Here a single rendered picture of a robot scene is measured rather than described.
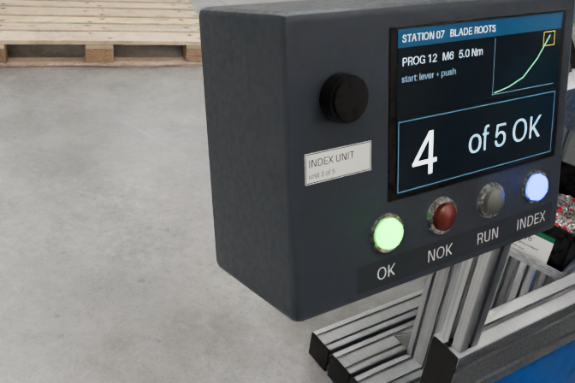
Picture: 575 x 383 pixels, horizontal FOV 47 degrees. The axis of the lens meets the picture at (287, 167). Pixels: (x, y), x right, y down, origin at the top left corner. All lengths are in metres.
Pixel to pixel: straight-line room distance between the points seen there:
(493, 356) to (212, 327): 1.27
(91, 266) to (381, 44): 1.87
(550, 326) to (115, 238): 1.69
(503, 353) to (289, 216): 0.48
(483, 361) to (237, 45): 0.51
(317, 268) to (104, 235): 1.95
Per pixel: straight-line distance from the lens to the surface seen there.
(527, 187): 0.53
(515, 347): 0.84
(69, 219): 2.43
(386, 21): 0.41
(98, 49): 3.66
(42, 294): 2.12
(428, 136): 0.44
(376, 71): 0.41
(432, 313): 1.76
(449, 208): 0.47
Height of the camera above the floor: 1.36
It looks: 29 degrees down
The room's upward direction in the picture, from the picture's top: 7 degrees clockwise
